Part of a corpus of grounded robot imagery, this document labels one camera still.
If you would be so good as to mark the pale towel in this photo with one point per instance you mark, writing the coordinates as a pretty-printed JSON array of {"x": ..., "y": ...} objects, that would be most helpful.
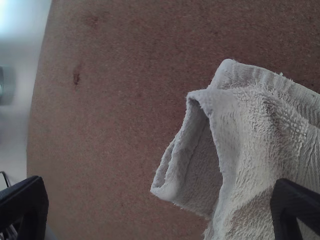
[{"x": 250, "y": 150}]

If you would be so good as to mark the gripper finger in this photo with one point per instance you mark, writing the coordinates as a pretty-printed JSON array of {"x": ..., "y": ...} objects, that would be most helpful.
[
  {"x": 295, "y": 200},
  {"x": 27, "y": 200}
]

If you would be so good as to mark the cork mat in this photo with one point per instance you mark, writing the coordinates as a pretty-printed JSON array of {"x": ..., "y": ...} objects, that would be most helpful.
[{"x": 112, "y": 112}]

